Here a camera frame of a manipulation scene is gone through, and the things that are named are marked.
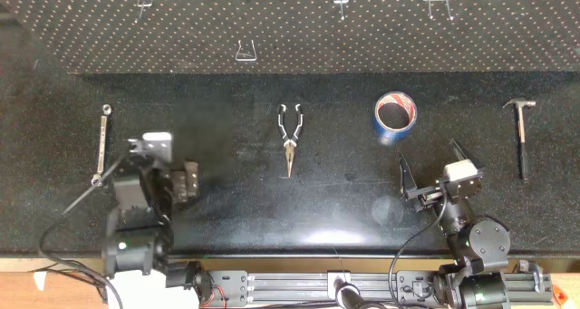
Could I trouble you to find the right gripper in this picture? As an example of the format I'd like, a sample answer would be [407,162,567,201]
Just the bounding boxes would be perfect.
[398,139,485,211]

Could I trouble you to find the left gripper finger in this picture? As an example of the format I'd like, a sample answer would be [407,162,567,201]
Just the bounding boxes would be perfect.
[170,169,189,205]
[182,159,201,198]

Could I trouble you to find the roll of blue tape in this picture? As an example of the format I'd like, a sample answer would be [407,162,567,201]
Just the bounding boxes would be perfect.
[372,90,419,147]

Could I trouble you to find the wrench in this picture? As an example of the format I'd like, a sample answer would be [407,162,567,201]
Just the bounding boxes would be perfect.
[90,103,113,188]

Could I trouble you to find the hammer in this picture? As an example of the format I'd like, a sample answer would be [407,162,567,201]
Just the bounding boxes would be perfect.
[501,97,538,185]

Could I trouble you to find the black and white pliers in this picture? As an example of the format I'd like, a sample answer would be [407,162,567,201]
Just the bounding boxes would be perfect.
[276,102,305,179]

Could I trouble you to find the black pegboard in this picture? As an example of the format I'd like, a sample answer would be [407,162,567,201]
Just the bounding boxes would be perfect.
[0,0,580,76]

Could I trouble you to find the orange plastic piece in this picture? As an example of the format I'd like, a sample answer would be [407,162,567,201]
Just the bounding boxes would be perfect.
[552,284,570,308]

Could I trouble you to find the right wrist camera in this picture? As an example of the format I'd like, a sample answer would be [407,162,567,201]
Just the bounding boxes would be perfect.
[443,159,479,182]

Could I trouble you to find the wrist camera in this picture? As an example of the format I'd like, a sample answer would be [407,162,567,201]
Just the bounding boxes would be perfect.
[443,159,479,182]
[141,131,174,164]

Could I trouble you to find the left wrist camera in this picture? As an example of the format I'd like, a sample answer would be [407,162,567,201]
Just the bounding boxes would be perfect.
[141,131,174,164]

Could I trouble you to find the black cable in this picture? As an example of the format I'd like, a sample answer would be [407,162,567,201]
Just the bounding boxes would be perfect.
[388,193,450,309]
[37,139,140,309]

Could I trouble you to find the thin black wires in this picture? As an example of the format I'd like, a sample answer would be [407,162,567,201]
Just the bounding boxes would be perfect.
[27,264,108,301]

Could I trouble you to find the mounting rail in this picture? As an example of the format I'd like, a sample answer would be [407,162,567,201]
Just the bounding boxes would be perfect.
[198,258,556,309]

